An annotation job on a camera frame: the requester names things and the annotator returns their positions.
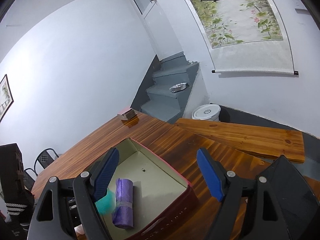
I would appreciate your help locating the white door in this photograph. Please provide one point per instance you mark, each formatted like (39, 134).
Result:
(163, 38)

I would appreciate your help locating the white plastic bucket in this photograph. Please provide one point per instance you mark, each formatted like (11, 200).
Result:
(208, 112)

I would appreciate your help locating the wooden bench plank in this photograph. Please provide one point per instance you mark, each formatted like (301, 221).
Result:
(264, 142)

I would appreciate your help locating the brown card deck box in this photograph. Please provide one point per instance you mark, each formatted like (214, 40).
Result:
(127, 114)

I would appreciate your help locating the teal plastic soap box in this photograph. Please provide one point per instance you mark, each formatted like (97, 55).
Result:
(107, 204)

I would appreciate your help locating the red metal tin box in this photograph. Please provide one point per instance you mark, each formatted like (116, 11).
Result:
(162, 198)

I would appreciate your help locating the foil tray on stairs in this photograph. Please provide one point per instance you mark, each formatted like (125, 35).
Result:
(178, 87)

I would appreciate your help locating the purple garbage bag roll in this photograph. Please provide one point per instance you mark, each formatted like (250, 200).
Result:
(122, 216)

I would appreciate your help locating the grey staircase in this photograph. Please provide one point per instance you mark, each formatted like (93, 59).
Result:
(154, 97)

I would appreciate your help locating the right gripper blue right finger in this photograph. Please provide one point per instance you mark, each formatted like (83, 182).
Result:
(213, 173)

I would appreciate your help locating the black metal chair near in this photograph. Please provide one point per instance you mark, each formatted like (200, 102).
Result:
(27, 178)

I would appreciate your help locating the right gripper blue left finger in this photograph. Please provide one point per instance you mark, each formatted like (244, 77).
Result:
(103, 174)

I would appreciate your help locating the black metal chair far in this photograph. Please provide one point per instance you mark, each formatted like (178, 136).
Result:
(45, 158)

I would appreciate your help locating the black metal chair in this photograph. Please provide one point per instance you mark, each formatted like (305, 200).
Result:
(27, 178)
(45, 158)

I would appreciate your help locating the framed landscape painting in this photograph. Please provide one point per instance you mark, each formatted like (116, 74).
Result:
(6, 98)

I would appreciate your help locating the hanging scroll painting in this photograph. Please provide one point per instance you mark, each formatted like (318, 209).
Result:
(246, 36)

